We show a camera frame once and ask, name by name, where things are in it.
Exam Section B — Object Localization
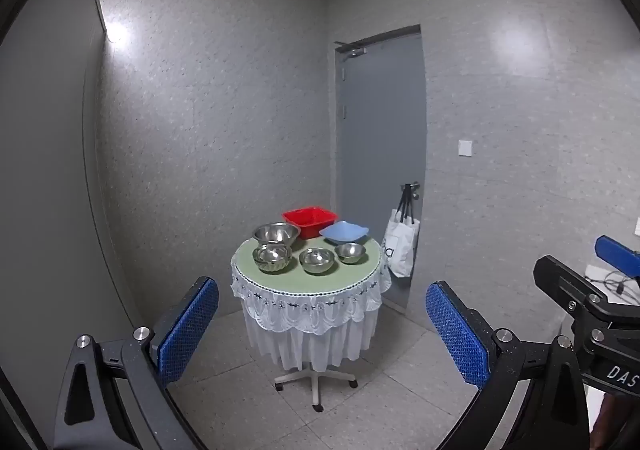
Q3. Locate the grey door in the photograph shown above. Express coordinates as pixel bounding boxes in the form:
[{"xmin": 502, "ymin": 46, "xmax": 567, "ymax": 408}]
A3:
[{"xmin": 333, "ymin": 24, "xmax": 429, "ymax": 313}]

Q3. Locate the white lace tablecloth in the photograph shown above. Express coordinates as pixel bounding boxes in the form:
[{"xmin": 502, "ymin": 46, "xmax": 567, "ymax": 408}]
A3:
[{"xmin": 230, "ymin": 234, "xmax": 393, "ymax": 374}]

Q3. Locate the red plastic basin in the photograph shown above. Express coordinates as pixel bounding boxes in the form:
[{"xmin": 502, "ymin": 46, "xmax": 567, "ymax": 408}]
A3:
[{"xmin": 282, "ymin": 206, "xmax": 339, "ymax": 240}]

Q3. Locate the white tote bag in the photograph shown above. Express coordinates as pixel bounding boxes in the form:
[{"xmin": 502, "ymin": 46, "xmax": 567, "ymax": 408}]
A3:
[{"xmin": 382, "ymin": 190, "xmax": 421, "ymax": 279}]

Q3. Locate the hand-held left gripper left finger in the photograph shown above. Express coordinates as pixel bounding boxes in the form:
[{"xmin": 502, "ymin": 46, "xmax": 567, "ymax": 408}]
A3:
[{"xmin": 52, "ymin": 276, "xmax": 221, "ymax": 450}]

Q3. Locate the person's right forearm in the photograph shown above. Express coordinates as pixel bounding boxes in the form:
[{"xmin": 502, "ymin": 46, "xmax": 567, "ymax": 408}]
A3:
[{"xmin": 591, "ymin": 391, "xmax": 632, "ymax": 450}]

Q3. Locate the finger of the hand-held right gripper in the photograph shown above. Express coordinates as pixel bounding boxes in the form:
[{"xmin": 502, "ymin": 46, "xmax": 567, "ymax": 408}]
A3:
[
  {"xmin": 594, "ymin": 235, "xmax": 640, "ymax": 281},
  {"xmin": 533, "ymin": 255, "xmax": 618, "ymax": 326}
]

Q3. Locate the blue square plate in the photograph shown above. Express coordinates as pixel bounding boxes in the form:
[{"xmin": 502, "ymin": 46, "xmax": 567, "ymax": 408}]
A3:
[{"xmin": 318, "ymin": 221, "xmax": 371, "ymax": 246}]

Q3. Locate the door closer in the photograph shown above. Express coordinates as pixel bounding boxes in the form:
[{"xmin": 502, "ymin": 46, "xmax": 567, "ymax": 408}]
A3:
[{"xmin": 334, "ymin": 41, "xmax": 367, "ymax": 62}]

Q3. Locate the black cable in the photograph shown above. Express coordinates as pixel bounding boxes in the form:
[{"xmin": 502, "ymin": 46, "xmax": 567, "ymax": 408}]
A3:
[{"xmin": 601, "ymin": 269, "xmax": 640, "ymax": 304}]

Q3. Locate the green checked table mat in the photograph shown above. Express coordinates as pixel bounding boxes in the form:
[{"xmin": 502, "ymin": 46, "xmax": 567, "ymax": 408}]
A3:
[{"xmin": 235, "ymin": 232, "xmax": 384, "ymax": 296}]

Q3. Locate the small steel bowl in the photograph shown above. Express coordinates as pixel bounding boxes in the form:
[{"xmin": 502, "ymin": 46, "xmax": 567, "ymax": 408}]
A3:
[{"xmin": 333, "ymin": 242, "xmax": 366, "ymax": 265}]

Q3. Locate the large steel bowl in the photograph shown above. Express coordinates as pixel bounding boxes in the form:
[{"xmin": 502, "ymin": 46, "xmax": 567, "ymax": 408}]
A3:
[{"xmin": 252, "ymin": 223, "xmax": 302, "ymax": 249}]

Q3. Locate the medium steel bowl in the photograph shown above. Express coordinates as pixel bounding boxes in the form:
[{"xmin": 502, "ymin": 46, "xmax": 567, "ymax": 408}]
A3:
[{"xmin": 299, "ymin": 247, "xmax": 337, "ymax": 275}]

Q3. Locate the scalloped steel bowl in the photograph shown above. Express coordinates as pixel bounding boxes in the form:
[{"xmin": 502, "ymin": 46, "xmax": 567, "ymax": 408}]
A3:
[{"xmin": 251, "ymin": 243, "xmax": 294, "ymax": 275}]

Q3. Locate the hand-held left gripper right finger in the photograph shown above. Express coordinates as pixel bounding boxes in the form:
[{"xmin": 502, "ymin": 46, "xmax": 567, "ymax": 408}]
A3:
[{"xmin": 425, "ymin": 280, "xmax": 592, "ymax": 450}]

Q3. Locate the white swivel table base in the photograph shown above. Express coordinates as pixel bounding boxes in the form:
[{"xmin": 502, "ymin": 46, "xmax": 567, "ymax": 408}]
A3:
[{"xmin": 273, "ymin": 355, "xmax": 359, "ymax": 414}]

